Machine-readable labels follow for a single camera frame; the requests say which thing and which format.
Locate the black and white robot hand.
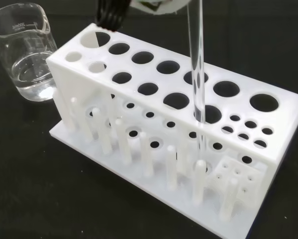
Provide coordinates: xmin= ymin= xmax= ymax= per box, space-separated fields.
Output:
xmin=95 ymin=0 xmax=192 ymax=33

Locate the white test tube rack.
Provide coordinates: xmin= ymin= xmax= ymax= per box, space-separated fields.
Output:
xmin=45 ymin=23 xmax=298 ymax=239

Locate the clear glass beaker with water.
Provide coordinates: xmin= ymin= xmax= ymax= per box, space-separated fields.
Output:
xmin=0 ymin=2 xmax=59 ymax=102

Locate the black bench cloth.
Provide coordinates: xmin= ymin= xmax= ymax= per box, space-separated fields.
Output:
xmin=0 ymin=0 xmax=298 ymax=239

